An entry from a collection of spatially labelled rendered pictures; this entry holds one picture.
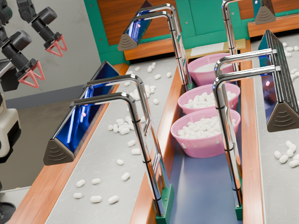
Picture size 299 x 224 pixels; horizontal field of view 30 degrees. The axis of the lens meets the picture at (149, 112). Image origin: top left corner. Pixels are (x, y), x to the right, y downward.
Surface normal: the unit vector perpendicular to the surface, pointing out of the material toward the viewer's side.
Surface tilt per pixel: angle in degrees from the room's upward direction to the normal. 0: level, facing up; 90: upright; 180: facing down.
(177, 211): 0
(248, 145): 0
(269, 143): 0
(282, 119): 90
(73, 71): 90
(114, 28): 90
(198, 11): 90
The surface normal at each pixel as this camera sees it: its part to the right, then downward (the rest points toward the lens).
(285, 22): -0.15, 0.40
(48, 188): -0.23, -0.91
